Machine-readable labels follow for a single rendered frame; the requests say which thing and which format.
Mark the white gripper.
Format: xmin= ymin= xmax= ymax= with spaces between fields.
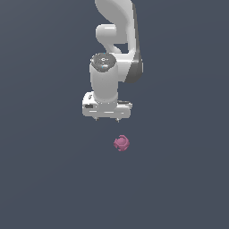
xmin=81 ymin=91 xmax=134 ymax=123

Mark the small pink knobbly object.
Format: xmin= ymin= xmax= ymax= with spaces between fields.
xmin=113 ymin=134 xmax=131 ymax=152

